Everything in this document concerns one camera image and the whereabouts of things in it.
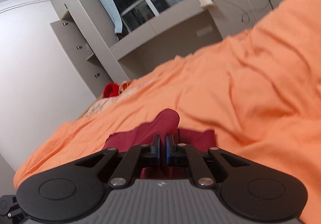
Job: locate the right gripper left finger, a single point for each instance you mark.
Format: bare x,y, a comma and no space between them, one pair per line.
131,163

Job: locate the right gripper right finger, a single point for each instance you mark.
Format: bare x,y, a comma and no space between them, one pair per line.
187,156

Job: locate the dark red knit sweater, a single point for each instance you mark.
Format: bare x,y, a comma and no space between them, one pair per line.
165,123

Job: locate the pink patterned pillow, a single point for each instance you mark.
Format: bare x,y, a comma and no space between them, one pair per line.
102,104

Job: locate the bright red hat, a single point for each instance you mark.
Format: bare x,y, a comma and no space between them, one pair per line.
111,90

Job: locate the open grey cabinet door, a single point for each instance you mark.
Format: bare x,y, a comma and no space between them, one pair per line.
81,55

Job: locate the orange bed blanket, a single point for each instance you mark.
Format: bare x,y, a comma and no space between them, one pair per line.
257,93

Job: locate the grey wardrobe desk unit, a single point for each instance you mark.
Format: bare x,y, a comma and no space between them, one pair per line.
171,33

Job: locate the white wall socket panel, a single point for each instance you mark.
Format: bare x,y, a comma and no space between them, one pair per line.
204,31

